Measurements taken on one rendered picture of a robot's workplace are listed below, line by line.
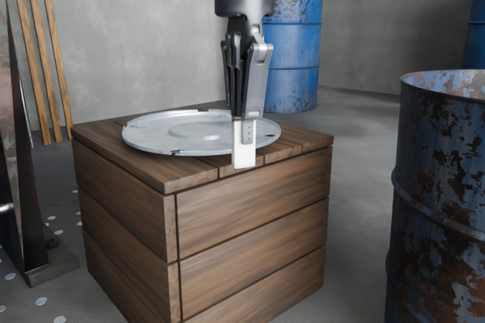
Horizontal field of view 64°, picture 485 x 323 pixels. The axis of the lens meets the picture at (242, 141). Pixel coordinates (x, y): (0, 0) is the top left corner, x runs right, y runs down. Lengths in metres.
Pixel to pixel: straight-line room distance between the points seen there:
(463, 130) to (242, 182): 0.32
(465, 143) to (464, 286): 0.18
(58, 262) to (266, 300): 0.50
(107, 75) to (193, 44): 0.68
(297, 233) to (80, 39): 1.98
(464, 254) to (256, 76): 0.33
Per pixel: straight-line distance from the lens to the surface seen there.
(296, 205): 0.76
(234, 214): 0.65
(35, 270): 1.03
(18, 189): 0.95
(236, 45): 0.49
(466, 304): 0.59
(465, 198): 0.53
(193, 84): 2.93
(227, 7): 0.49
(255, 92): 0.48
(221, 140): 0.67
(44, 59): 2.15
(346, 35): 3.83
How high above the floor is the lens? 0.55
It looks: 16 degrees down
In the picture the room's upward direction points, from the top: straight up
